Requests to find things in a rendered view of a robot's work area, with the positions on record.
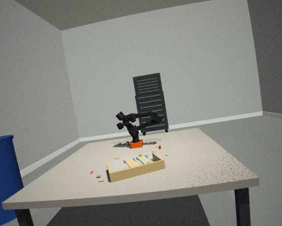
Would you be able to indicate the tan open-top wooden box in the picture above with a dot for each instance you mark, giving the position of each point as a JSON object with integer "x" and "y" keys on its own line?
{"x": 134, "y": 165}

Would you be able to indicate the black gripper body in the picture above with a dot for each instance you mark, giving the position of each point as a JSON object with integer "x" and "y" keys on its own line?
{"x": 120, "y": 126}

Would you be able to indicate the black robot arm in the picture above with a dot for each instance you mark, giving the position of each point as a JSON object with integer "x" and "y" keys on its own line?
{"x": 133, "y": 130}

